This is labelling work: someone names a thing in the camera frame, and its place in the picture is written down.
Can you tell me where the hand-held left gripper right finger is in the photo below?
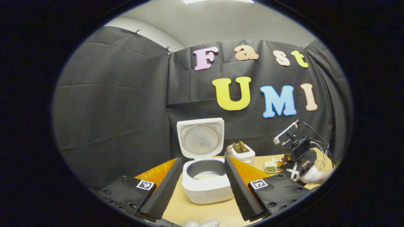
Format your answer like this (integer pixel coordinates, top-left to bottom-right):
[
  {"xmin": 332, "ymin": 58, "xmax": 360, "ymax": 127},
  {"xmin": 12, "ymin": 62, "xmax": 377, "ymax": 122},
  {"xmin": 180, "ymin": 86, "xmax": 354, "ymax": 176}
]
[{"xmin": 223, "ymin": 155, "xmax": 311, "ymax": 222}]

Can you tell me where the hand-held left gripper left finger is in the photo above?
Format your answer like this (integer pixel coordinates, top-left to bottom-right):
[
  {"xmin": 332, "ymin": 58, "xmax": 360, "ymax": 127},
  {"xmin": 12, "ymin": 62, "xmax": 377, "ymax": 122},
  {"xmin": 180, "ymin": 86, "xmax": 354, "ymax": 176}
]
[{"xmin": 95, "ymin": 158, "xmax": 183, "ymax": 220}]

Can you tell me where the white rice cooker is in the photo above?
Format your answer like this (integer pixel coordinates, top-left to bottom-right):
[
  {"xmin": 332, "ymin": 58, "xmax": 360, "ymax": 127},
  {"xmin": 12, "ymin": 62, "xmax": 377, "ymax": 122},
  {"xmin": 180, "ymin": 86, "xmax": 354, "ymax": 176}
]
[{"xmin": 176, "ymin": 118, "xmax": 235, "ymax": 204}]

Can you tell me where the white divided dish of beans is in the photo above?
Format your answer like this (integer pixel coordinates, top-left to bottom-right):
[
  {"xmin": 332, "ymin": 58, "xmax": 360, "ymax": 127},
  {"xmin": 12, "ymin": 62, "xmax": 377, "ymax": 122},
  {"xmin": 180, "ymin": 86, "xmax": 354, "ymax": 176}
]
[{"xmin": 264, "ymin": 158, "xmax": 281, "ymax": 174}]

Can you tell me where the white toaster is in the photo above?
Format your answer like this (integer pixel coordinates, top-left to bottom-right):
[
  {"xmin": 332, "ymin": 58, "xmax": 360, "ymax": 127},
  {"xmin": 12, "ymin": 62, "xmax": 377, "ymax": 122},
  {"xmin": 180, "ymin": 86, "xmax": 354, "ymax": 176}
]
[{"xmin": 231, "ymin": 141, "xmax": 255, "ymax": 167}]

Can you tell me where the large ceiling light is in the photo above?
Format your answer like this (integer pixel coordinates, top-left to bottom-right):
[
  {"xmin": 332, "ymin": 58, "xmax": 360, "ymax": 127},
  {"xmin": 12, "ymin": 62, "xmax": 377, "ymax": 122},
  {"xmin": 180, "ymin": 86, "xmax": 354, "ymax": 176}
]
[{"xmin": 183, "ymin": 0, "xmax": 254, "ymax": 4}]

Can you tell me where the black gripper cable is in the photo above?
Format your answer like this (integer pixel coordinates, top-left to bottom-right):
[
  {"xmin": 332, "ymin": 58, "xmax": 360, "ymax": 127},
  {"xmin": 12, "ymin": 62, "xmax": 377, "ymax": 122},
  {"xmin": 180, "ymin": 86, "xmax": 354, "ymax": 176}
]
[{"xmin": 298, "ymin": 121, "xmax": 336, "ymax": 169}]

